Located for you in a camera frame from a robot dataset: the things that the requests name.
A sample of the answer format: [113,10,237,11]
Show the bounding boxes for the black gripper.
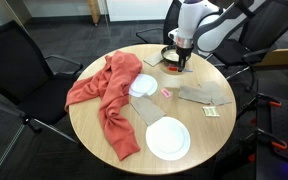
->
[176,46,193,72]

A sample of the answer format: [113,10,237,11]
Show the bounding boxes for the red and white marker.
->
[167,66,193,72]

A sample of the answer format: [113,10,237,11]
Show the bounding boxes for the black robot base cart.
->
[213,92,288,180]

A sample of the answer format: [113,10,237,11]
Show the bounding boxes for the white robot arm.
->
[168,0,267,72]

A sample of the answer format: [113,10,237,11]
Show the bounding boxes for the black ceramic bowl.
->
[161,45,179,63]

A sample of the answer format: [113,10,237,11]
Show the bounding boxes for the brown napkin near bowl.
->
[144,52,163,67]

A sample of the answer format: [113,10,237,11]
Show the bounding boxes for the pink sachet centre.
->
[161,88,171,98]

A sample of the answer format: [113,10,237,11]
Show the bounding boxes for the black office chair back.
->
[161,0,182,45]

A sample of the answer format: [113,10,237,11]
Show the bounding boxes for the black office chair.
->
[0,21,78,130]
[213,0,288,91]
[161,0,182,45]

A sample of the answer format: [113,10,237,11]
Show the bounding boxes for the brown napkin right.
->
[178,81,232,106]

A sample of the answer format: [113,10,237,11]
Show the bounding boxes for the small white plate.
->
[129,74,158,97]

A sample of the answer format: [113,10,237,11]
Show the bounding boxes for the brown napkin centre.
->
[131,96,166,126]

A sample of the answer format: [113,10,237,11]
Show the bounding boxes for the red-orange cloth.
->
[64,51,142,161]

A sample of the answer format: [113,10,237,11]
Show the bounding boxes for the large white plate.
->
[146,117,191,161]

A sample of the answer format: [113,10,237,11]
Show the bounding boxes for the white cabinet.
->
[106,0,173,22]

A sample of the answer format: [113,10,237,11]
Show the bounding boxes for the black office chair right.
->
[213,0,288,91]

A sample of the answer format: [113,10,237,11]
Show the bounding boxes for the wooden side table edge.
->
[257,48,288,67]

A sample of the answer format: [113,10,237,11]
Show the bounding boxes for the black office chair left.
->
[0,21,78,130]

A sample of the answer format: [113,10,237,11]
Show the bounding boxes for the wooden post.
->
[87,0,101,26]

